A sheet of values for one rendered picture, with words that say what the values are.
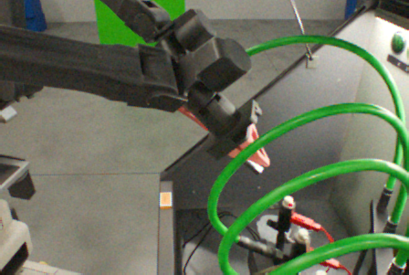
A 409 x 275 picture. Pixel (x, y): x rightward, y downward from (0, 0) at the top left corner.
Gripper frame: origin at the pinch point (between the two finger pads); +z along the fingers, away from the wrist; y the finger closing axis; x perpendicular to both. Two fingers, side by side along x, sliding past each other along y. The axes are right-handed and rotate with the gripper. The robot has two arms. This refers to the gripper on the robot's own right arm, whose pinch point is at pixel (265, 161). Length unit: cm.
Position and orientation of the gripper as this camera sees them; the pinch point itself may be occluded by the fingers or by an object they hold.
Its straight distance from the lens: 57.4
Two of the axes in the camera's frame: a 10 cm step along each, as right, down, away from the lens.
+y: 6.9, -5.5, -4.6
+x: 1.8, -4.9, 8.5
